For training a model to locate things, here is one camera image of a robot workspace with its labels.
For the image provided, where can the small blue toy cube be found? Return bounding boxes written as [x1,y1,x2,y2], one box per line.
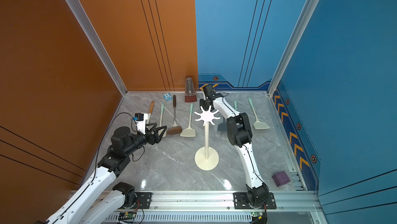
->
[163,93,173,102]

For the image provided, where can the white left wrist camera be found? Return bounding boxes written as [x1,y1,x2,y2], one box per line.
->
[133,113,148,134]

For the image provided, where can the cream spatula mint handle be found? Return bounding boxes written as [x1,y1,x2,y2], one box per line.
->
[159,103,166,137]

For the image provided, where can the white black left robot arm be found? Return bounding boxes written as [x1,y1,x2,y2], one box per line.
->
[45,122,167,224]

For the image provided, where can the dark red metronome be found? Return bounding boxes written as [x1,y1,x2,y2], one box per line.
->
[185,77,197,103]

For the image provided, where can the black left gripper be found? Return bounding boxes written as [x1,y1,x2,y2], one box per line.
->
[123,122,166,158]

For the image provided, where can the left green circuit board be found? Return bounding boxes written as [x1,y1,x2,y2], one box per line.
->
[117,212,137,224]

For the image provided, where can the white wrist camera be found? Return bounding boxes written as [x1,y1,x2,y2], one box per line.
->
[133,113,148,134]
[202,84,216,99]

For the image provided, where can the cream turner mint handle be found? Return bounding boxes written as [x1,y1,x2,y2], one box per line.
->
[248,97,270,130]

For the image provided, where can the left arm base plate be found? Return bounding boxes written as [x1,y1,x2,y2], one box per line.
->
[122,192,153,211]

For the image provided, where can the cream utensil rack stand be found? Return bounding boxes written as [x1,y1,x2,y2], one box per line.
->
[194,106,220,171]

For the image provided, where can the aluminium rail frame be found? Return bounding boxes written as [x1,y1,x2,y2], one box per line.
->
[94,190,327,224]

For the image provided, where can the green circuit board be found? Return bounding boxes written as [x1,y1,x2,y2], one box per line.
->
[117,212,137,224]
[251,212,264,222]

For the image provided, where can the right green circuit board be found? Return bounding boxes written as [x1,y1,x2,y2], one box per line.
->
[251,212,264,222]

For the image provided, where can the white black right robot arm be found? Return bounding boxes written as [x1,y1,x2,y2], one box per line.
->
[199,85,269,208]

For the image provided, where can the dark metal trowel spatula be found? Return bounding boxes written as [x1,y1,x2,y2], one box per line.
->
[167,95,183,136]

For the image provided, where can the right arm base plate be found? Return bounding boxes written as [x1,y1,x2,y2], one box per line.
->
[233,193,277,210]

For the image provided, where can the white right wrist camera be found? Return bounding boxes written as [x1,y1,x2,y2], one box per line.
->
[202,84,216,99]

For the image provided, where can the cream spatula wooden handle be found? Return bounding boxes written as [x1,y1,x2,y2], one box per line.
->
[146,101,155,124]

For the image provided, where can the purple block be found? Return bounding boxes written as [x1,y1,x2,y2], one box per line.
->
[272,171,291,187]

